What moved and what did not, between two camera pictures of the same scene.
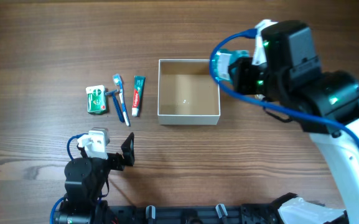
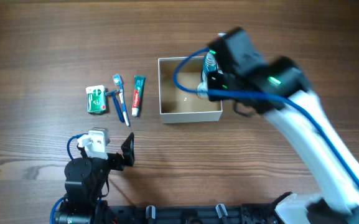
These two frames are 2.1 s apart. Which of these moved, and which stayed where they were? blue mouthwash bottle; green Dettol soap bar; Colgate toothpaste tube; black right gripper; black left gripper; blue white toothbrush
Moved: blue mouthwash bottle; black right gripper
Stayed: Colgate toothpaste tube; blue white toothbrush; green Dettol soap bar; black left gripper
